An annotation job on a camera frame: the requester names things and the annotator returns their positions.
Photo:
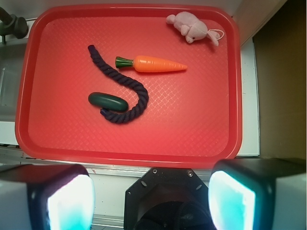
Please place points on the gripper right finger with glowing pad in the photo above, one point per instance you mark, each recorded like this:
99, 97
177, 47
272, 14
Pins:
259, 194

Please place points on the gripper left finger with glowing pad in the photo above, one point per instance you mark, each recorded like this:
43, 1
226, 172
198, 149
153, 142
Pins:
46, 197

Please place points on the green plastic pickle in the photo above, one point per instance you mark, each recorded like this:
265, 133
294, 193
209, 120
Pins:
108, 101

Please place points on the red plastic tray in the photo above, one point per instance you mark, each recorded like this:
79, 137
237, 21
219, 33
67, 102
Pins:
192, 120

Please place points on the steel sink basin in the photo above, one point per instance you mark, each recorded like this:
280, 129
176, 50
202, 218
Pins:
11, 65

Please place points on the orange plastic carrot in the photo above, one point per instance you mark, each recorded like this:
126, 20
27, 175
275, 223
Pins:
149, 64

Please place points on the pink plush bunny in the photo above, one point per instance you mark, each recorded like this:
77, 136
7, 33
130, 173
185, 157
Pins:
193, 29

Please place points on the dark metal faucet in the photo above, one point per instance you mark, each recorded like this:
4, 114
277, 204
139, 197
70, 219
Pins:
10, 24

